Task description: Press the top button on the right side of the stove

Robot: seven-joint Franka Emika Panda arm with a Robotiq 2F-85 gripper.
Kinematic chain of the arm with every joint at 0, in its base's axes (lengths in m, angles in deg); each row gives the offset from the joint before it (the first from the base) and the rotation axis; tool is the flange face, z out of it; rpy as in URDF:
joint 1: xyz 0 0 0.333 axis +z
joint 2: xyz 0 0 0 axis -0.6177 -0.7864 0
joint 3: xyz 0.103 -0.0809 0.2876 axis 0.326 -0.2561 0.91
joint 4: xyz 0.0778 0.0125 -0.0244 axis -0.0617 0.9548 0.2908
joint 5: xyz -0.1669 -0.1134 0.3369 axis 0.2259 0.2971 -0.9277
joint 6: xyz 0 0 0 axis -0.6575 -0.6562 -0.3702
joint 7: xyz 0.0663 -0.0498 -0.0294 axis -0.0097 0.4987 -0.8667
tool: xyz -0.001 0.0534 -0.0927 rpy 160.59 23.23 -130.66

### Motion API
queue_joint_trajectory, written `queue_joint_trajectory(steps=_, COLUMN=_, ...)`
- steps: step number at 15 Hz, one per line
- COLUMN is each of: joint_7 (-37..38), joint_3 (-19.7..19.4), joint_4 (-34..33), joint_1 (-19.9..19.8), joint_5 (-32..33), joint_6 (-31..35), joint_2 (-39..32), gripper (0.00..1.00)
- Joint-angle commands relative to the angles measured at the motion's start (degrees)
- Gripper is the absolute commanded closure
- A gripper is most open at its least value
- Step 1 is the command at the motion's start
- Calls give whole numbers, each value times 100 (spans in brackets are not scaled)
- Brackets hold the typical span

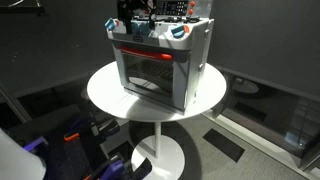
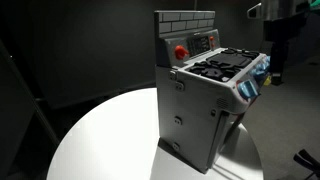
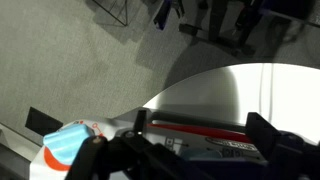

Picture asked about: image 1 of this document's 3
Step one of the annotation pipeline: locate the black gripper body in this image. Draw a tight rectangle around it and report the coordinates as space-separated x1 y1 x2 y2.
116 0 158 18

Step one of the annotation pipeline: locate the blue stove knob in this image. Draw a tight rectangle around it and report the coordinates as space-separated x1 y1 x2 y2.
170 24 188 40
104 17 118 32

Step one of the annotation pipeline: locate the grey white toy stove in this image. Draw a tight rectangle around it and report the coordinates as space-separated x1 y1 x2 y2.
105 0 215 116

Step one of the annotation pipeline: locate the black keypad panel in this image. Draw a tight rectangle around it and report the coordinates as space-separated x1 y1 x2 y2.
155 0 190 16

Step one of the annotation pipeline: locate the black burner grate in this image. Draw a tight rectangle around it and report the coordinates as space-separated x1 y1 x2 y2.
163 15 201 25

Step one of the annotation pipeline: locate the grey oven door with window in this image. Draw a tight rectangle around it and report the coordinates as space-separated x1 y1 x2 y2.
112 42 192 113

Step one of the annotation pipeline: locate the black shelf bar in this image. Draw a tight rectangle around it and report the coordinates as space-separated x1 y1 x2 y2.
0 0 48 17

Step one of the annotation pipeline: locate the orange clip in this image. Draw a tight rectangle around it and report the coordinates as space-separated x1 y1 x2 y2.
63 132 81 143

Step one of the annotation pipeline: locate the dark framed glass partition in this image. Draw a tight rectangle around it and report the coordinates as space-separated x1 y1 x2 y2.
211 65 320 172

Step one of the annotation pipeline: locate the white rounded plastic cover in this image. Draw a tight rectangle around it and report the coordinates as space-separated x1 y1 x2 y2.
0 127 47 180

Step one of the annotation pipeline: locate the red oven door handle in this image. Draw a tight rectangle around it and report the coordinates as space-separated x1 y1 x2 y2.
117 45 175 62

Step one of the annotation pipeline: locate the white round pedestal table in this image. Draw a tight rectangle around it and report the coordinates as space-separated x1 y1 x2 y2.
86 60 228 180

